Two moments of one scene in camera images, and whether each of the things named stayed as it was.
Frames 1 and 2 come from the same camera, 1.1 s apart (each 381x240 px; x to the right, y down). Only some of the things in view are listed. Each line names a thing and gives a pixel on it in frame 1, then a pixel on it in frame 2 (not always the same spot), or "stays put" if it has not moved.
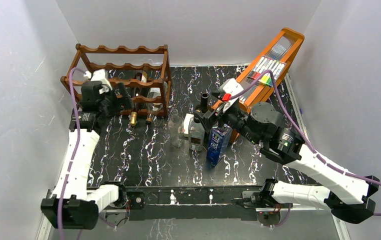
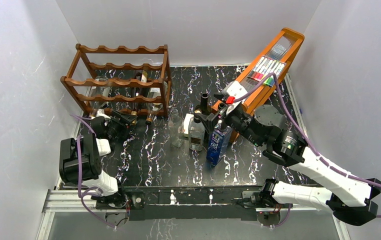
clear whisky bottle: x=196 y=136 stays put
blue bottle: x=220 y=138 stays put
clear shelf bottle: x=176 y=129 stays put
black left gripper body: x=112 y=105 to x=115 y=129
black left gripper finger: x=128 y=101 to x=127 y=119
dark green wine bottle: x=203 y=107 stays put
